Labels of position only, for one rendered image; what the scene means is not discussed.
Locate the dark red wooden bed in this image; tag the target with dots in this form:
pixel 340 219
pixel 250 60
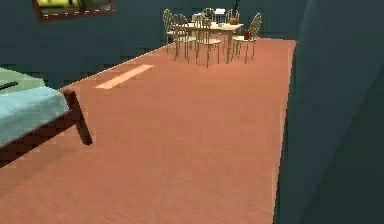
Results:
pixel 30 110

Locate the dark red small cup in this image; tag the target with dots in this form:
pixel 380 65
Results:
pixel 247 34

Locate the pale green pillow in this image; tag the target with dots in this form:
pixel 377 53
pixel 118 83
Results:
pixel 23 80

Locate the brown round pot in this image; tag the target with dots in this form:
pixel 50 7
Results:
pixel 234 20

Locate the thin black remote control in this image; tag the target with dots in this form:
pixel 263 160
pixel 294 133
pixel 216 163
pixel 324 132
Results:
pixel 8 85

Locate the tan wooden dining table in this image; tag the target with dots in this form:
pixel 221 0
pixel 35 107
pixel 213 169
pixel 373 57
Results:
pixel 220 27

